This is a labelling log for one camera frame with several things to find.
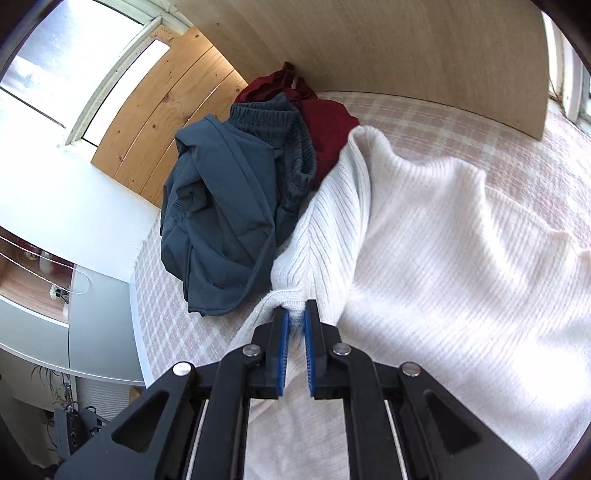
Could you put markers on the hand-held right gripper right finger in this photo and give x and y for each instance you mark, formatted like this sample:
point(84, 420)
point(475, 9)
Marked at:
point(308, 355)

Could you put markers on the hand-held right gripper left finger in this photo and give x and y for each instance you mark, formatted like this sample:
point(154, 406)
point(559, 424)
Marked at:
point(281, 355)

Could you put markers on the cream ribbed knit sweater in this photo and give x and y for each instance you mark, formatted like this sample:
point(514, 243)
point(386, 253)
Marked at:
point(438, 277)

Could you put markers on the dark grey-blue jacket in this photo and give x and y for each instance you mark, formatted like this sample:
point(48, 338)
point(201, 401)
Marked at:
point(217, 221)

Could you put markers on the white desk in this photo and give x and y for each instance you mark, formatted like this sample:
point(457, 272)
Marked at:
point(101, 323)

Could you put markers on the grey elastic-waist pants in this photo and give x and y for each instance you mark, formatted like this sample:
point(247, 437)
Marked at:
point(286, 138)

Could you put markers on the black speaker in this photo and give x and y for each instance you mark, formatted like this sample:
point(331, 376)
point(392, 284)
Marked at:
point(71, 429)

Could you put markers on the dark red garment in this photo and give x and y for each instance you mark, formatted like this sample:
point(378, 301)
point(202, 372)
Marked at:
point(328, 129)

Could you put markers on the pine board panel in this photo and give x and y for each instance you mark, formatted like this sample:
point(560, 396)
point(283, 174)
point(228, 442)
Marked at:
point(152, 120)

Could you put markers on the light wooden cabinet panel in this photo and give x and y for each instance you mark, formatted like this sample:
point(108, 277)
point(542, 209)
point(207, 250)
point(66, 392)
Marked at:
point(369, 46)

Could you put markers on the narrow window white frame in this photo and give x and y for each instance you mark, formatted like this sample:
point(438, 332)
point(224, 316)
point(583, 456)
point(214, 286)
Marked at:
point(69, 60)

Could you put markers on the wide window white frame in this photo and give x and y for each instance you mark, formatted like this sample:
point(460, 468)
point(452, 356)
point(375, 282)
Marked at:
point(577, 92)

